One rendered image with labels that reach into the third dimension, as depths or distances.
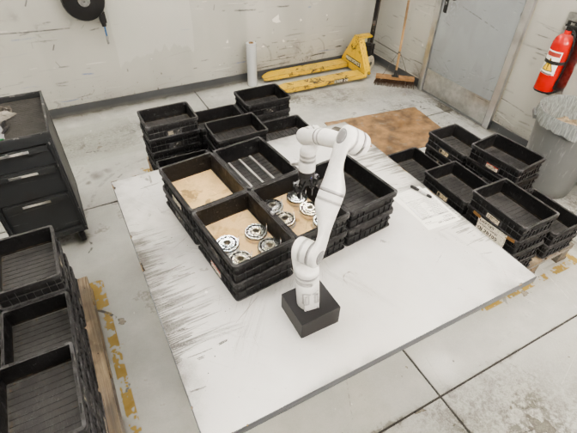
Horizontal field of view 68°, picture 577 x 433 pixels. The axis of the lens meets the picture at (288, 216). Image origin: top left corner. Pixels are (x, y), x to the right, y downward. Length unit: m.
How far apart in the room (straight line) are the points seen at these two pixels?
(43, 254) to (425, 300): 1.96
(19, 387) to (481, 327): 2.41
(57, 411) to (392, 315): 1.39
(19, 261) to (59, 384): 0.82
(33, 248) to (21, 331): 0.47
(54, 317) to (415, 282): 1.76
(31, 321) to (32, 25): 3.00
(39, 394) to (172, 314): 0.61
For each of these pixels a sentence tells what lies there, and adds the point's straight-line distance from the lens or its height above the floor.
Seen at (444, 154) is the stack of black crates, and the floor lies 0.39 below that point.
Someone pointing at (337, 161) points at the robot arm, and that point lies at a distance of 1.47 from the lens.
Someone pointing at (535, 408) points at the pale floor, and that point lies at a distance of 2.73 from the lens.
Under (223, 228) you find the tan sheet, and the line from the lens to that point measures 1.98.
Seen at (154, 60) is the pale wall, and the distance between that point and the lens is 4.99.
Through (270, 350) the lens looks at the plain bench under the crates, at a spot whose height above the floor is 0.70.
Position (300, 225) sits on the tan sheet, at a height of 0.83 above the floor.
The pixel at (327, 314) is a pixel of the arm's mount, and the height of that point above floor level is 0.79.
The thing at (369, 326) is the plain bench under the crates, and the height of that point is 0.70.
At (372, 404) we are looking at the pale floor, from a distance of 2.44.
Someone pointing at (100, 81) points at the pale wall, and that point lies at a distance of 4.96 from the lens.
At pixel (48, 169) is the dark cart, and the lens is 2.97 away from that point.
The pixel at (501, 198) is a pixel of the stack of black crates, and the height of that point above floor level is 0.49.
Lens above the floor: 2.17
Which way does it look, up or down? 41 degrees down
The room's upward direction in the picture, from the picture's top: 2 degrees clockwise
